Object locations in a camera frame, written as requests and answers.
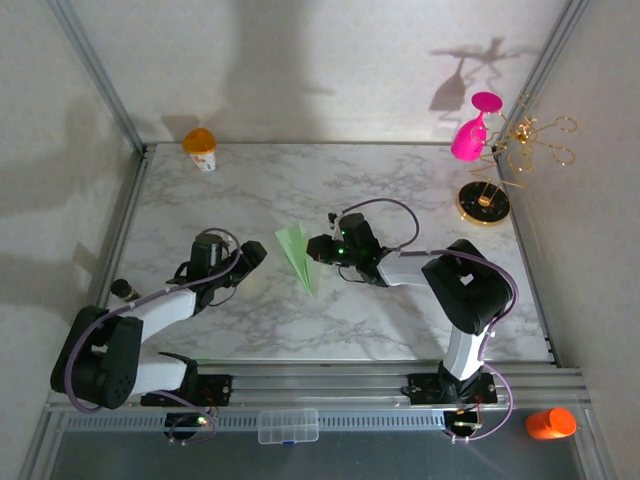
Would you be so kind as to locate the wide aluminium mounting rail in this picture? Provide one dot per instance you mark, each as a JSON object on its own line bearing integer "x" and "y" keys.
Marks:
{"x": 320, "y": 387}

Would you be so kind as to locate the white cup with orange lid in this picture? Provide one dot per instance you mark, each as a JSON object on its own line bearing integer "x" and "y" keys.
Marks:
{"x": 200, "y": 145}

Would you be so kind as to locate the aluminium side rail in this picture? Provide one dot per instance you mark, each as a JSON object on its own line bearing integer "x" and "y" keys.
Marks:
{"x": 116, "y": 250}
{"x": 545, "y": 325}

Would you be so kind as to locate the green paper sheet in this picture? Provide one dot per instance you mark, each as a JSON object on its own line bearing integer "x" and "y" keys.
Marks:
{"x": 295, "y": 250}

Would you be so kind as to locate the aluminium frame post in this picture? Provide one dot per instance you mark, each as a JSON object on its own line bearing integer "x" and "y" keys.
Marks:
{"x": 541, "y": 75}
{"x": 97, "y": 75}

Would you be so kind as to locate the pink wine glass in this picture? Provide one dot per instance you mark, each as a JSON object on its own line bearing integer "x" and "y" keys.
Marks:
{"x": 467, "y": 142}

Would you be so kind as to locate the small dark bottle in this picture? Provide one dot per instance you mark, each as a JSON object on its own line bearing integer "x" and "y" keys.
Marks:
{"x": 122, "y": 290}

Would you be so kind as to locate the black control board with LED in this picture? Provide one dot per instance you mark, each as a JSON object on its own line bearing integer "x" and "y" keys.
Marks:
{"x": 182, "y": 422}
{"x": 462, "y": 420}

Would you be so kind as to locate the orange plastic cup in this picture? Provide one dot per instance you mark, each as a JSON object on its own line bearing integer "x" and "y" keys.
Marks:
{"x": 550, "y": 424}

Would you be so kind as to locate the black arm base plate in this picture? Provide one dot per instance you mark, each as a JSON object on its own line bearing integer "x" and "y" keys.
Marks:
{"x": 220, "y": 389}
{"x": 425, "y": 389}

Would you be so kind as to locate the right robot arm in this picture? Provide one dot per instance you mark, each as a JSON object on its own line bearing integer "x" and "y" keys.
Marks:
{"x": 470, "y": 285}

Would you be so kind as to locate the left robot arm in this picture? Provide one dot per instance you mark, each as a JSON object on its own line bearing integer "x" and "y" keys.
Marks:
{"x": 160, "y": 310}

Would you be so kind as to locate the clear plastic organizer box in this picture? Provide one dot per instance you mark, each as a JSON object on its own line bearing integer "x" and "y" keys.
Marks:
{"x": 288, "y": 427}

